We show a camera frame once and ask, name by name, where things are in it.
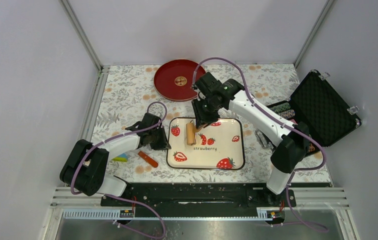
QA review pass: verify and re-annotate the wooden dough roller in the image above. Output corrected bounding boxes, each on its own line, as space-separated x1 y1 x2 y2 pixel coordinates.
185 120 197 146

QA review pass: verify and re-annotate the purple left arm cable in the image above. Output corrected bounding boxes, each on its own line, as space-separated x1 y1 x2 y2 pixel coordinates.
69 101 169 240

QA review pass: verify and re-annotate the strawberry pattern rectangular tray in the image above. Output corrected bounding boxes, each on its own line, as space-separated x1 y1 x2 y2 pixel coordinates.
166 117 245 170

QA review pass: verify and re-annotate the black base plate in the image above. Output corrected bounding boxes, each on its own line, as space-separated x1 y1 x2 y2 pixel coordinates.
100 181 298 220

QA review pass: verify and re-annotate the metal scraper orange handle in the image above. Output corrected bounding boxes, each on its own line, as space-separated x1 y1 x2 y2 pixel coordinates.
137 151 159 168

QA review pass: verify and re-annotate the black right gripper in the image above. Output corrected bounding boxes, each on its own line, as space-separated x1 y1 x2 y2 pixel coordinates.
191 96 222 130

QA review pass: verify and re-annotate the round red tray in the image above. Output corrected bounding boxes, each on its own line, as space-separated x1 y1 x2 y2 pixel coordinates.
153 59 206 102

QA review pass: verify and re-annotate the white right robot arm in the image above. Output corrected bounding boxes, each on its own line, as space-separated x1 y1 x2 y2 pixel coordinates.
192 72 310 206

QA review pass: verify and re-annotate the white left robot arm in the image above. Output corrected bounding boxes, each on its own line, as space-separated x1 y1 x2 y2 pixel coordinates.
59 112 171 206

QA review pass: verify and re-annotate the black open chip case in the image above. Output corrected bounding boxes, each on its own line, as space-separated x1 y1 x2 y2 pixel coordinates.
267 70 362 148

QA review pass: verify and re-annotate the colourful toy block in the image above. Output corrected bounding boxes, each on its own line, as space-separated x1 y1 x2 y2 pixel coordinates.
112 153 128 163

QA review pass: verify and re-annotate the floral table mat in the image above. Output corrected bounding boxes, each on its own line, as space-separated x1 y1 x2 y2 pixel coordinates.
91 63 332 184

